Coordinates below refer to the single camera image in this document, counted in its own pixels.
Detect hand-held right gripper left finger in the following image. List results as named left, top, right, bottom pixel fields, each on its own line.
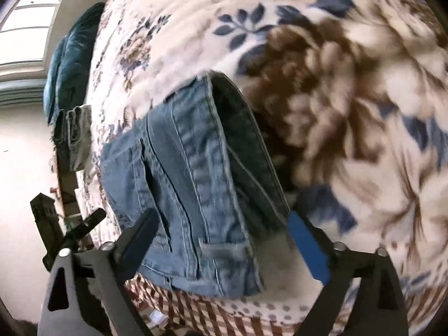
left=38, top=209, right=160, bottom=336

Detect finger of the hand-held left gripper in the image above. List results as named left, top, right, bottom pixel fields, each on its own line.
left=65, top=208, right=107, bottom=243

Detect brown checkered bed sheet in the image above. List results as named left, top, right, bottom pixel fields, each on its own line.
left=124, top=275, right=351, bottom=336

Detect wooden bed frame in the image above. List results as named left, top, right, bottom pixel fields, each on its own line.
left=56, top=154, right=84, bottom=218

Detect blue denim pants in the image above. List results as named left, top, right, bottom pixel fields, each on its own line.
left=100, top=71, right=293, bottom=298

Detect light denim pants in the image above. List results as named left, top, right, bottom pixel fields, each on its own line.
left=52, top=104, right=93, bottom=173

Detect floral printed blanket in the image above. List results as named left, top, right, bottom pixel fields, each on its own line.
left=75, top=0, right=448, bottom=336

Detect window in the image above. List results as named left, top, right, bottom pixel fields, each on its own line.
left=0, top=0, right=76, bottom=67

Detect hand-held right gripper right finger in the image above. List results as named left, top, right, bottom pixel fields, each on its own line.
left=286, top=211, right=410, bottom=336

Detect teal pillow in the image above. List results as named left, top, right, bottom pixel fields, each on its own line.
left=43, top=2, right=106, bottom=123

